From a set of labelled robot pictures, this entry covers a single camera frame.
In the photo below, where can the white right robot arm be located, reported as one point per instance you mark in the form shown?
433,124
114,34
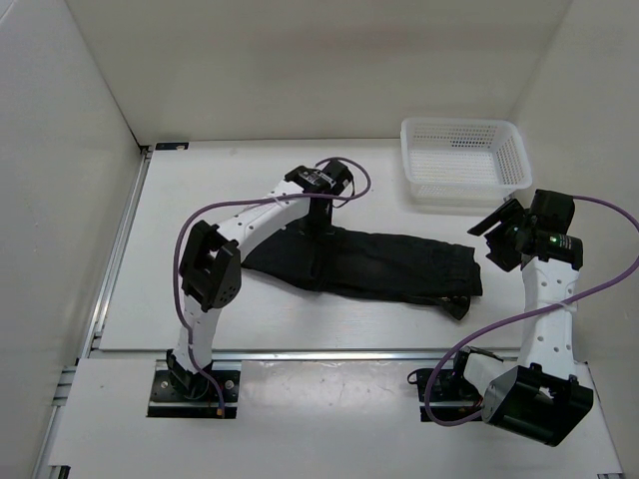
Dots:
537,396

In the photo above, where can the aluminium table edge rail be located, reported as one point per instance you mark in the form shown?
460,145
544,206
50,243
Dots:
272,355

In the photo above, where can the black trousers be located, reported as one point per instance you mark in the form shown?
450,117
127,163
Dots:
372,266

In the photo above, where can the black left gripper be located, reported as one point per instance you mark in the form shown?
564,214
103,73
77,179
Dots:
327,223

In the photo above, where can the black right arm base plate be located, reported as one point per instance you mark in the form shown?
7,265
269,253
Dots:
451,398

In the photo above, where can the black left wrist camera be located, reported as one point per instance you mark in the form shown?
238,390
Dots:
340,177

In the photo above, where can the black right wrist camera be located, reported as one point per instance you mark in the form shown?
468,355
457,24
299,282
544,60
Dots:
552,211

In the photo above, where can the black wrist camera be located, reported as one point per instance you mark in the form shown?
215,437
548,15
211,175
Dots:
552,211
340,177

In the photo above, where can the white perforated plastic basket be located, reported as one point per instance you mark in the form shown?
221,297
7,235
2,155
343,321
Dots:
454,162

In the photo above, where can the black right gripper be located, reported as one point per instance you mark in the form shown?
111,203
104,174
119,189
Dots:
510,214

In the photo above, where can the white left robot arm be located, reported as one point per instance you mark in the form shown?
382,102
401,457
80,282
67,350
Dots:
208,263

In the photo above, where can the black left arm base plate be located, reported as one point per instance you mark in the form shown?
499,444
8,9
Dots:
169,398

